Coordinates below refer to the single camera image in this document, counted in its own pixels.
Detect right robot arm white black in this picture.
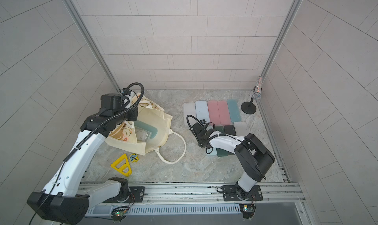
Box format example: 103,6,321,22
189,122,275,200

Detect pale mint case lid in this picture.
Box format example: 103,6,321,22
205,126,217,156

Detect glitter microphone on stand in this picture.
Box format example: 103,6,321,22
241,77,263,114

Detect pale mint pencil case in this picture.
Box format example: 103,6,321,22
195,101,210,122

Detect yellow triangular plastic tool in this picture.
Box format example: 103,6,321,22
110,154,132,177

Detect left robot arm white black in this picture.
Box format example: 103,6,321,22
27,105,137,225

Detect circuit board with wires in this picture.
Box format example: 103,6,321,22
110,206,129,223
239,203,256,219

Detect pink translucent pencil case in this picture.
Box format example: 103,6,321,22
218,101,231,126

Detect white glossy tin pencil case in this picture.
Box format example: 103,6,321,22
183,102,196,127

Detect right circuit board with wires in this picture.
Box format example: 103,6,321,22
239,203,256,219

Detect left circuit board with wires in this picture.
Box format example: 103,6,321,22
110,206,129,223

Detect teal translucent pencil case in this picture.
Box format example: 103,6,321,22
227,99,242,123

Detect dark green pencil case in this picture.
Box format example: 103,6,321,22
215,126,229,157

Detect aluminium mounting rail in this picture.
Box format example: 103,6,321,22
57,182,305,206

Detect frosted clear pen case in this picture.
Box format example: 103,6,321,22
135,128,151,142

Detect teal translucent case half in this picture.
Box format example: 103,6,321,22
134,120,158,140

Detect dark grey pencil case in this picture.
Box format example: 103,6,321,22
224,125,237,136

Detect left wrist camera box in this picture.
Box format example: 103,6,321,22
100,93,123,111

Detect floral canvas tote bag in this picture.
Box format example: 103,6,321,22
105,97,187,165

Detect small round yellow sticker toy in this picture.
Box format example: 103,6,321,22
129,153,139,163

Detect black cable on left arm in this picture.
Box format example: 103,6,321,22
29,82,145,225

